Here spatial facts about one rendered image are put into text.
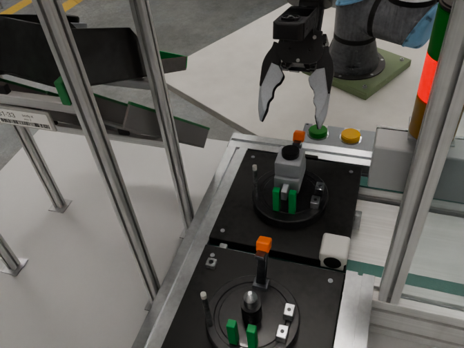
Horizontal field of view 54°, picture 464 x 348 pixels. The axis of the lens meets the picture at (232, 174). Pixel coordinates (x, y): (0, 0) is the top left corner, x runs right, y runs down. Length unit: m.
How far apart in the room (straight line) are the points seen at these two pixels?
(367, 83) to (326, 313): 0.77
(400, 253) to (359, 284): 0.13
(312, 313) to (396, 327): 0.16
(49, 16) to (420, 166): 0.42
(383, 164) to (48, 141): 0.95
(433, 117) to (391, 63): 0.93
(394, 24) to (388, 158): 0.70
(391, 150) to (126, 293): 0.57
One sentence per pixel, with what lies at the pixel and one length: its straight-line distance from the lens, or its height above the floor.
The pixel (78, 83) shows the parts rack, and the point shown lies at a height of 1.34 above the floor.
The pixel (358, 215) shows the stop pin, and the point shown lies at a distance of 0.86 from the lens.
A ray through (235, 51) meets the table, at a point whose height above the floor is 0.86.
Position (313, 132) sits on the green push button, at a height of 0.97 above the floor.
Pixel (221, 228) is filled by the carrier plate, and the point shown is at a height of 0.97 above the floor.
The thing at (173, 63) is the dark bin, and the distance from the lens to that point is 0.79.
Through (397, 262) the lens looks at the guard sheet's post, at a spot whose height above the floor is 1.07.
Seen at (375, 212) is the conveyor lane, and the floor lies 0.92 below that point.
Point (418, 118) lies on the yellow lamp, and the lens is 0.55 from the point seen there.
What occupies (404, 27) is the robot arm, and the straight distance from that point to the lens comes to 1.24.
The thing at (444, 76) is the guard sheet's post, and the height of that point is 1.36.
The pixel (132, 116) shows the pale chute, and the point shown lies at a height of 1.19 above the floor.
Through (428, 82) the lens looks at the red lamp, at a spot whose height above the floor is 1.34.
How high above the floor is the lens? 1.61
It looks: 44 degrees down
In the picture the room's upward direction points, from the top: 7 degrees counter-clockwise
